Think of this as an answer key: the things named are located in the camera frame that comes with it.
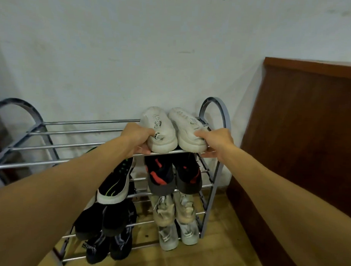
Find person's right hand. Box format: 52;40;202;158
193;127;237;163

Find person's left hand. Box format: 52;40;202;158
119;122;156;156

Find plain white sneaker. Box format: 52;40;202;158
139;106;180;154
166;107;210;154

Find grey metal shoe rack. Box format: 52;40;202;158
0;89;233;266

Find black sneaker red patches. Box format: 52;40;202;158
171;151;204;195
143;155;177;196

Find beige sneaker neon yellow accent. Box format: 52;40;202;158
172;191;197;224
149;193;176;227

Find black sneaker orange marks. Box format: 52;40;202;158
74;202;106;242
101;197;138;238

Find white knit sneaker green stripe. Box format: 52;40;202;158
157;222;180;252
176;219;201;246

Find black sneaker grey stripes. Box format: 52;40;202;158
110;225;134;262
82;231;111;265

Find person's left forearm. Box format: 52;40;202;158
0;131;130;266

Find person's right forearm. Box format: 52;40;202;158
220;146;351;266

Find brown wooden door panel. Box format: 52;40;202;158
223;56;351;266

